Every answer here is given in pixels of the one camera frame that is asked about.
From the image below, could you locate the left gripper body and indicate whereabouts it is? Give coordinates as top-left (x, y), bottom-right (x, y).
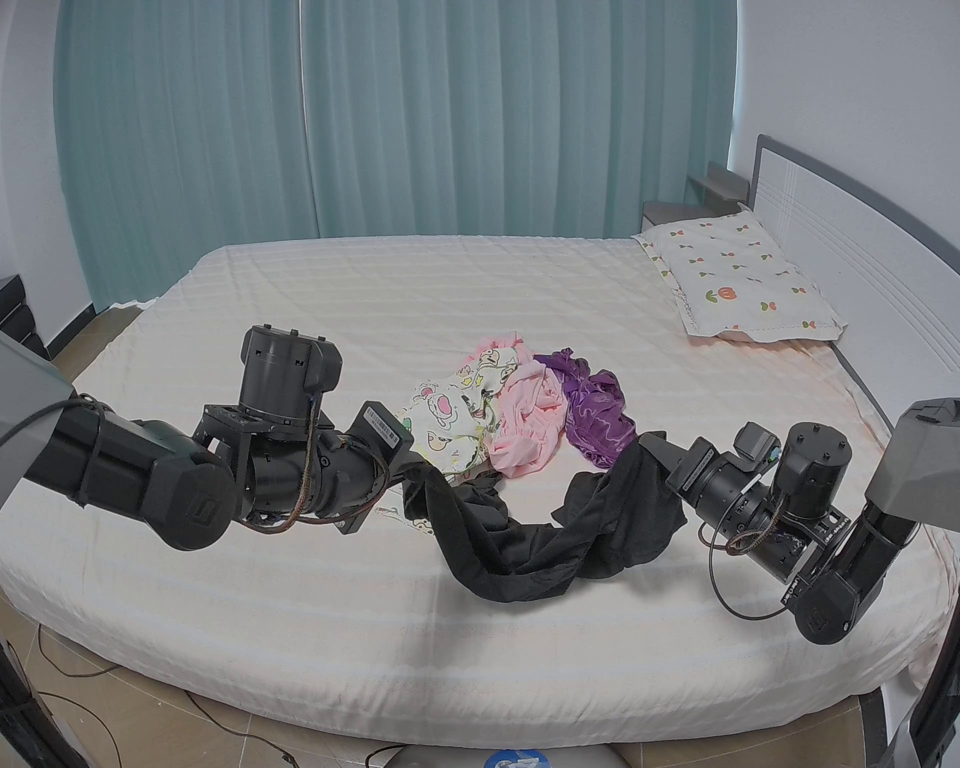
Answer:
top-left (247, 401), bottom-right (415, 538)

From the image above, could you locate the bed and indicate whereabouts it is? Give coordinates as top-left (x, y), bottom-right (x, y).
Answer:
top-left (0, 135), bottom-right (960, 740)

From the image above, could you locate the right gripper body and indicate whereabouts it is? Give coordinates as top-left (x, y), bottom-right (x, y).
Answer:
top-left (667, 437), bottom-right (778, 553)

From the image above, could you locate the dark grey chest of drawers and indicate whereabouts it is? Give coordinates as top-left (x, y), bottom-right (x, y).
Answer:
top-left (0, 273), bottom-right (51, 363)

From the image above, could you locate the white printed pyjama top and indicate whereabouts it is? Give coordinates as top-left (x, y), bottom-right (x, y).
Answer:
top-left (375, 348), bottom-right (526, 537)

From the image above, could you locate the black cable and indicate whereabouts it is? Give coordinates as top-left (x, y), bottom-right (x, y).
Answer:
top-left (0, 621), bottom-right (391, 760)
top-left (699, 517), bottom-right (796, 622)

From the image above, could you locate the white printed pillow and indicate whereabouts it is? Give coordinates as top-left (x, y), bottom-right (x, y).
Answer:
top-left (631, 204), bottom-right (849, 342)

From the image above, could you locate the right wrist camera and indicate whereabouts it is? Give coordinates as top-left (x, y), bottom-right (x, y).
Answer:
top-left (733, 421), bottom-right (783, 472)

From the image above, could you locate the black shirt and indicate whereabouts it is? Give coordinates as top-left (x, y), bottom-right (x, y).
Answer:
top-left (401, 431), bottom-right (688, 605)

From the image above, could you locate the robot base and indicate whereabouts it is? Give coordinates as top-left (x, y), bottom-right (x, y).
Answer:
top-left (367, 742), bottom-right (624, 768)

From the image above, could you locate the pink garment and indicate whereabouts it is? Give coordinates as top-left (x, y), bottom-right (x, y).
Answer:
top-left (468, 330), bottom-right (571, 478)

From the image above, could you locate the purple garment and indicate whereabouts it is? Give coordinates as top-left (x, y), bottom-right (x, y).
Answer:
top-left (536, 348), bottom-right (639, 470)

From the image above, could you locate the grey bedside table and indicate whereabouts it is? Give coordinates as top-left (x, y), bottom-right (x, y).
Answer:
top-left (641, 161), bottom-right (751, 234)

